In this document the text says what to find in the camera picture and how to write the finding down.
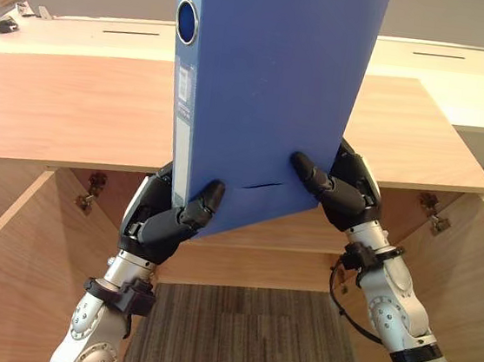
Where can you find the wooden cabinet shelf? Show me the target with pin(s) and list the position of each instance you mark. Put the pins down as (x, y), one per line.
(259, 261)

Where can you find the blue lever arch folder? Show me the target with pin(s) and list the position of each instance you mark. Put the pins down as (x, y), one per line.
(269, 97)

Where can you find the grey metal bracket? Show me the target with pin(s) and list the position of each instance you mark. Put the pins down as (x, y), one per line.
(46, 13)

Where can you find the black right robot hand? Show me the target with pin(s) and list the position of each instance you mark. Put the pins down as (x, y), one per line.
(349, 202)

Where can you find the wooden office cabinet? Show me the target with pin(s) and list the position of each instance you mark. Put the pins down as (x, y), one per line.
(79, 110)

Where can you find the small black device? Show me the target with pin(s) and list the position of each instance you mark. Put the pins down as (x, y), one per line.
(5, 25)

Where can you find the metal cabinet door hinge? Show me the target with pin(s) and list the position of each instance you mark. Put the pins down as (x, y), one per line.
(91, 192)
(435, 214)

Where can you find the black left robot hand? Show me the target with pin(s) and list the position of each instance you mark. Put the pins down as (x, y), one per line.
(149, 231)

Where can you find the long white desk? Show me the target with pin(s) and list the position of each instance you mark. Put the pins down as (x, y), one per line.
(432, 89)

